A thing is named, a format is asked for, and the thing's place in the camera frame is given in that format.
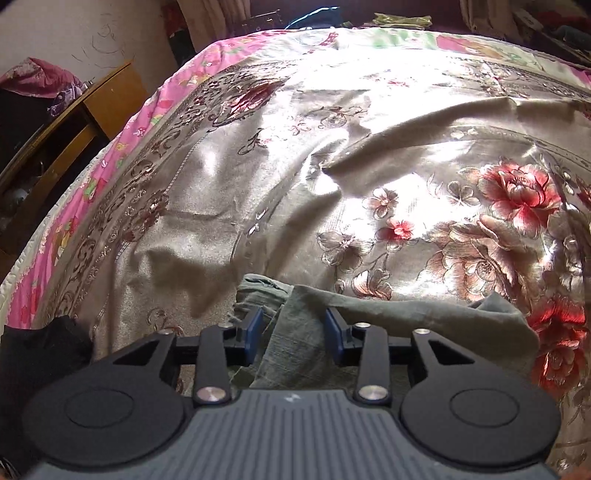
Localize green yellow cloth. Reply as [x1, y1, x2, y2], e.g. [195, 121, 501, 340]
[372, 13, 433, 30]

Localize pink patterned quilt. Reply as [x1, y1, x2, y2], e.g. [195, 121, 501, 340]
[1, 27, 590, 329]

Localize gold floral satin bedspread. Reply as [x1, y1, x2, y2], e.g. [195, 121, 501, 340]
[32, 29, 590, 473]

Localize wooden tv cabinet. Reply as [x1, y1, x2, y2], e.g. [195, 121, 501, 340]
[1, 62, 147, 276]

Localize blue cloth item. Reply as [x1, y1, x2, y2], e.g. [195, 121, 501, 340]
[286, 6, 344, 30]

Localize black television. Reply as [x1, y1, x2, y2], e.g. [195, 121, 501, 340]
[0, 89, 54, 169]

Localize beige curtain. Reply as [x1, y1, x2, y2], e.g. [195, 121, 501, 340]
[177, 0, 250, 52]

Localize cluttered bedside table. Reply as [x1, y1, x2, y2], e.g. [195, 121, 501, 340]
[512, 1, 590, 67]

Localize olive green pants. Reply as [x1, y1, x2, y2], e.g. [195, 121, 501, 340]
[225, 273, 541, 391]

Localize maroon cloth television cover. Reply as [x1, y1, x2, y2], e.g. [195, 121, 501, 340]
[1, 57, 89, 118]

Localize black garment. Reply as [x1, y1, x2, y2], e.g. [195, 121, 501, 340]
[1, 316, 93, 479]

